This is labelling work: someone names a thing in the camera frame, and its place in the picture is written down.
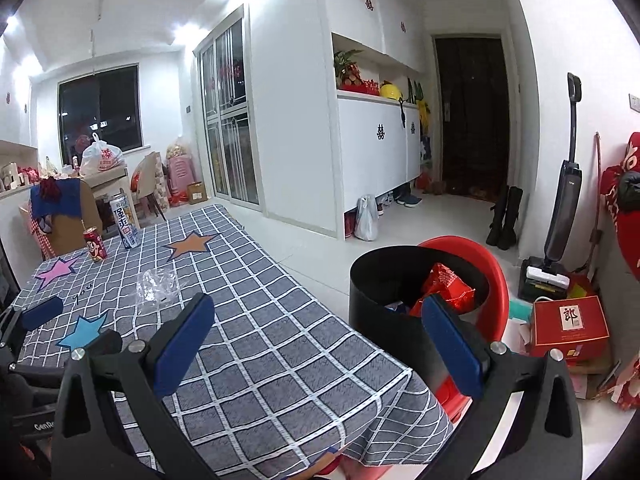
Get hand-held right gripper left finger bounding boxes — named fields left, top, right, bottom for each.
left=50, top=292, right=217, bottom=480

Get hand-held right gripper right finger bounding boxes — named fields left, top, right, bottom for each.
left=421, top=294, right=586, bottom=480

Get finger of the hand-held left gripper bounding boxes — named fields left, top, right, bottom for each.
left=10, top=330, right=123, bottom=386
left=0, top=296, right=65, bottom=356

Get black trash bin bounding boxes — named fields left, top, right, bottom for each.
left=349, top=245, right=491, bottom=391

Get red plastic stool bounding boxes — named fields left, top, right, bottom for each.
left=417, top=236, right=511, bottom=423

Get clear plastic bag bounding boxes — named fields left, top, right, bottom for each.
left=136, top=267, right=182, bottom=311

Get red checked cloth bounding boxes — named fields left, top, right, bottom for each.
left=27, top=200, right=53, bottom=261

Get brown backed chair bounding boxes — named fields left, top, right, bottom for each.
left=30, top=180, right=103, bottom=258

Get red cartoon can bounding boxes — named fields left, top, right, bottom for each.
left=82, top=226, right=108, bottom=262

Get grey checked star tablecloth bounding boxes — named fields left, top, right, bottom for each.
left=10, top=205, right=453, bottom=480

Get red box with white label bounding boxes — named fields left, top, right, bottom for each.
left=530, top=295, right=611, bottom=361

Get white counter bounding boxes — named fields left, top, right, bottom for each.
left=0, top=140, right=41, bottom=261

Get blue cloth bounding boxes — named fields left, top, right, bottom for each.
left=31, top=179, right=82, bottom=218

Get tall white blue can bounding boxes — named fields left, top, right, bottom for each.
left=109, top=192, right=140, bottom=251

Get black boot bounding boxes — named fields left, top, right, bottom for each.
left=500, top=186, right=524, bottom=250
left=487, top=185, right=512, bottom=247

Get beige dining table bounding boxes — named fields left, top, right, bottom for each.
left=82, top=167, right=133, bottom=233

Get black upright vacuum cleaner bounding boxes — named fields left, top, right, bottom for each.
left=520, top=72, right=583, bottom=303

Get pink plastic stools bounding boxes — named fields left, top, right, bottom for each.
left=167, top=156, right=198, bottom=206

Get beige chair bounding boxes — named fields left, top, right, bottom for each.
left=132, top=152, right=168, bottom=221

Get white red printed plastic bag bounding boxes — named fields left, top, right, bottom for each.
left=80, top=132, right=127, bottom=177

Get red patterned paper bag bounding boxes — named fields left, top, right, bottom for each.
left=605, top=350, right=640, bottom=411

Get red patterned bundle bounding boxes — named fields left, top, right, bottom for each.
left=600, top=132, right=640, bottom=281

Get dark window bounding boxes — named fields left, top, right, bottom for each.
left=57, top=64, right=143, bottom=166

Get dark entrance door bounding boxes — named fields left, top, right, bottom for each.
left=432, top=34, right=511, bottom=202

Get sliding glass door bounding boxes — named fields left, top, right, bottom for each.
left=195, top=15, right=261, bottom=206

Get potted plant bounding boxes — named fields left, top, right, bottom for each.
left=334, top=49, right=365, bottom=88

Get white wall cabinet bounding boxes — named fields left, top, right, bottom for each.
left=330, top=32, right=426, bottom=241

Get red long handle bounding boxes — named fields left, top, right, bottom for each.
left=585, top=132, right=603, bottom=271

